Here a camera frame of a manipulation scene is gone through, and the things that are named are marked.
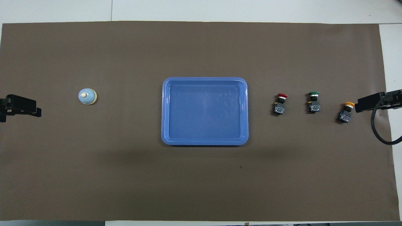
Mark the brown table mat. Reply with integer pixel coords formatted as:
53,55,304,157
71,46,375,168
0,21,399,222

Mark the green push button switch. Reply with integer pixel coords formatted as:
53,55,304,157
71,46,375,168
306,91,321,113

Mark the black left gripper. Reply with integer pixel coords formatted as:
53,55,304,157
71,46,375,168
0,94,42,123

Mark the yellow push button switch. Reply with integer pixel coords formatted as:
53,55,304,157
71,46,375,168
336,101,356,124

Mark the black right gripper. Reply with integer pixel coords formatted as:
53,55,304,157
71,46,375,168
355,89,402,114

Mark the red push button switch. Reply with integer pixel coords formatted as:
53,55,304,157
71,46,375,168
272,93,288,116

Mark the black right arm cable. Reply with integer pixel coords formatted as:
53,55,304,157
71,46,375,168
370,94,402,146

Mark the blue plastic tray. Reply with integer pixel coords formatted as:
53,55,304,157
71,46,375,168
161,77,249,146

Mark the light blue call bell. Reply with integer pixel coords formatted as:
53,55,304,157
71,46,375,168
78,88,98,105

